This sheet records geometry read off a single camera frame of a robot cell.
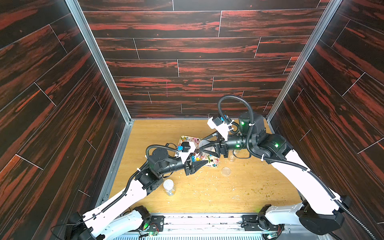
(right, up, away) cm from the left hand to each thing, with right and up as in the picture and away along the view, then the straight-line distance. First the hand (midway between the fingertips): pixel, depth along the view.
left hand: (203, 156), depth 62 cm
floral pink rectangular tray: (+9, -7, +34) cm, 36 cm away
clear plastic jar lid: (+17, -14, +31) cm, 38 cm away
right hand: (0, +7, -3) cm, 7 cm away
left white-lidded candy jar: (-17, -17, +13) cm, 27 cm away
